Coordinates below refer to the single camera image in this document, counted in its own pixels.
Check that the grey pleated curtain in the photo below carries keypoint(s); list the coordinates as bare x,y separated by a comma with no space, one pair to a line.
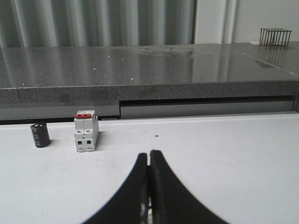
78,23

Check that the dark wire rack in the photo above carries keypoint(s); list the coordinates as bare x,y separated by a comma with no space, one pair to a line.
274,37

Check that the grey stone countertop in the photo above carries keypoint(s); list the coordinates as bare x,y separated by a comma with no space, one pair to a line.
54,83

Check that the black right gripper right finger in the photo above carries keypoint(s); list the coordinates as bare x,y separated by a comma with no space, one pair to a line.
171,201

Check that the white circuit breaker red switch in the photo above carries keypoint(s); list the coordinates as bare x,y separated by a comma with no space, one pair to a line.
86,130

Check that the black cylindrical capacitor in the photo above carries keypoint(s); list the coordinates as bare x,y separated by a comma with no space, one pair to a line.
40,134

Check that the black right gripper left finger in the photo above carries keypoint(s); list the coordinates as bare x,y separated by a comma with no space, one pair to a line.
130,203

